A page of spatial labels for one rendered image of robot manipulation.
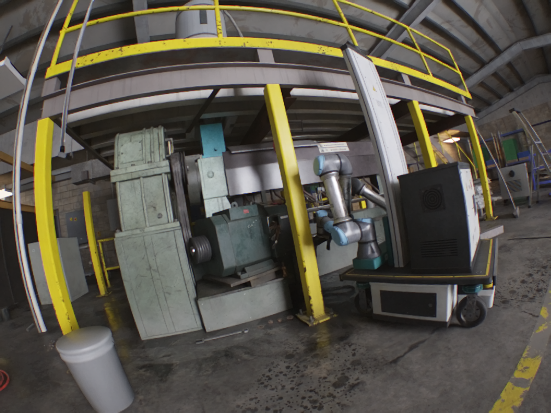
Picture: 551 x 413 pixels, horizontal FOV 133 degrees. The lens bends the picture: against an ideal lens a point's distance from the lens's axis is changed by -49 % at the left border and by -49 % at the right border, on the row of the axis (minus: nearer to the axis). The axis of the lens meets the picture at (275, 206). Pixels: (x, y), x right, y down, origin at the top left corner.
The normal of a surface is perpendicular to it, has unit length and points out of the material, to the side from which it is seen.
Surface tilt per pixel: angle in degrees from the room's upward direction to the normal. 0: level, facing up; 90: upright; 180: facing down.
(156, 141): 80
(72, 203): 90
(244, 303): 90
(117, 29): 171
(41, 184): 90
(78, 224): 90
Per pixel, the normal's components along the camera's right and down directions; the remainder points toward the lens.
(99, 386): 0.70, -0.11
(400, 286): -0.79, 0.14
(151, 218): 0.33, -0.09
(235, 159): 0.29, -0.29
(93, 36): 0.24, 0.95
